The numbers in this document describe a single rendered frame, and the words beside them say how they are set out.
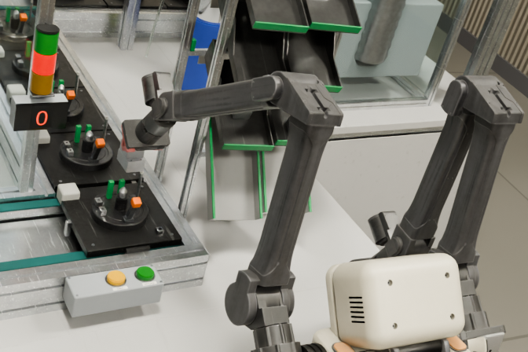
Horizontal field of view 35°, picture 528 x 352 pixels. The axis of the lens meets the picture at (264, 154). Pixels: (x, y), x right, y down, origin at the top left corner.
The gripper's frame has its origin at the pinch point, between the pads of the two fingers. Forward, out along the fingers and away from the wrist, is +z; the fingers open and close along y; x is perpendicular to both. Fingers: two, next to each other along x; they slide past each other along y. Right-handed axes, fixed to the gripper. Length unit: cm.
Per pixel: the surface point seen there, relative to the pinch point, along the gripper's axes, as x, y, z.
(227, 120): -4.0, -24.5, -2.9
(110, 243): 20.1, 5.5, 11.0
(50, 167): -5.4, 10.3, 30.5
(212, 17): -58, -57, 48
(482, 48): -41, -164, 35
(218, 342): 47.4, -13.1, 3.9
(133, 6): -78, -44, 78
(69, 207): 8.2, 10.7, 20.1
